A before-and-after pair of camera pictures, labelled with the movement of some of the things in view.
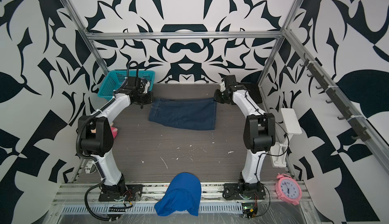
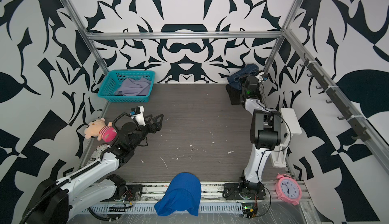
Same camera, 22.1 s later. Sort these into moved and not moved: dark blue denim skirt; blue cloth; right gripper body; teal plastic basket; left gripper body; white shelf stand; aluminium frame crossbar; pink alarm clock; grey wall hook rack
Moved: right gripper body; left gripper body; dark blue denim skirt
Not moved: grey wall hook rack; white shelf stand; pink alarm clock; aluminium frame crossbar; teal plastic basket; blue cloth
